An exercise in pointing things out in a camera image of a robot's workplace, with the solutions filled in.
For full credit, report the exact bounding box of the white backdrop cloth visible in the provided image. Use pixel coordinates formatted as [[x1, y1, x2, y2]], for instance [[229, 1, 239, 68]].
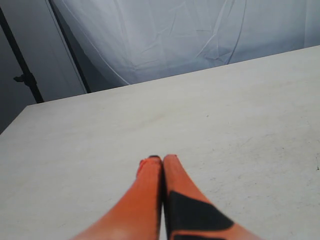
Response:
[[50, 0, 320, 92]]

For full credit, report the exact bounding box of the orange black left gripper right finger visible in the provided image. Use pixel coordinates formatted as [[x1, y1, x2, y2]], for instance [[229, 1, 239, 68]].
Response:
[[163, 154, 261, 240]]

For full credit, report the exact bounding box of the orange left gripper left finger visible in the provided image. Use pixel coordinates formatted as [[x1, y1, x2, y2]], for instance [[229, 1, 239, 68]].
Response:
[[74, 155, 163, 240]]

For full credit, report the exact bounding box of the black stand pole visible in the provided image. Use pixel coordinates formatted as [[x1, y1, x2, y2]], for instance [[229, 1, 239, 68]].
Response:
[[0, 9, 45, 104]]

